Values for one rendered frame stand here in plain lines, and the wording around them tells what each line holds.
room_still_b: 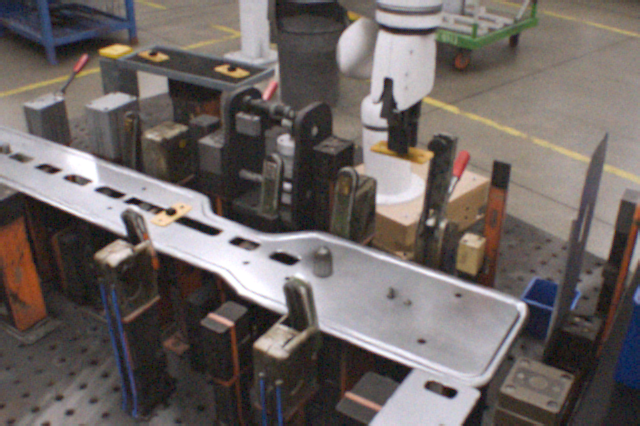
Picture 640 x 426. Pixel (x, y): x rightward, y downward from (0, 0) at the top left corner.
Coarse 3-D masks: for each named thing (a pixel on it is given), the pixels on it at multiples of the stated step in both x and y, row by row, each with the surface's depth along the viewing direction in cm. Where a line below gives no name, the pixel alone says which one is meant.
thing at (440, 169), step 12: (444, 132) 111; (432, 144) 108; (444, 144) 108; (456, 144) 110; (432, 156) 112; (444, 156) 112; (432, 168) 112; (444, 168) 112; (432, 180) 114; (444, 180) 112; (432, 192) 114; (444, 192) 112; (432, 204) 115; (444, 204) 113; (444, 216) 115; (420, 228) 117
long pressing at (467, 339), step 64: (0, 128) 168; (64, 192) 139; (128, 192) 139; (192, 192) 138; (192, 256) 120; (256, 256) 119; (384, 256) 118; (320, 320) 105; (384, 320) 104; (448, 320) 104; (512, 320) 104
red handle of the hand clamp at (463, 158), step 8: (464, 152) 120; (456, 160) 120; (464, 160) 120; (456, 168) 119; (464, 168) 120; (456, 176) 119; (456, 184) 119; (448, 200) 118; (432, 216) 116; (432, 224) 115
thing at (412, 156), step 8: (376, 144) 99; (384, 144) 99; (376, 152) 97; (384, 152) 96; (392, 152) 96; (416, 152) 96; (424, 152) 96; (432, 152) 96; (408, 160) 94; (416, 160) 94; (424, 160) 94
